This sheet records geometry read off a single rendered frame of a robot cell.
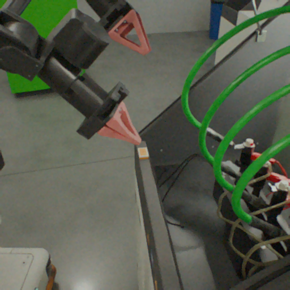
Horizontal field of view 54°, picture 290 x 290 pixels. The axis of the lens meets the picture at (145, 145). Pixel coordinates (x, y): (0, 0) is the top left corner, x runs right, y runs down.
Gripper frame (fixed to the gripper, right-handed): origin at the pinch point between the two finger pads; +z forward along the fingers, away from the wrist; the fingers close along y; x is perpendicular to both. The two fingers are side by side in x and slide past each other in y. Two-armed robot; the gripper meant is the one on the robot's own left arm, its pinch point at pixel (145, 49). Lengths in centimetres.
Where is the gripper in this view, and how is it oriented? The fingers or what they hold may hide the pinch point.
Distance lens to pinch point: 61.7
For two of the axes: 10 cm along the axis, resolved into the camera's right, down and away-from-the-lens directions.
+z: 6.6, 7.3, 1.8
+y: 1.2, -3.3, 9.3
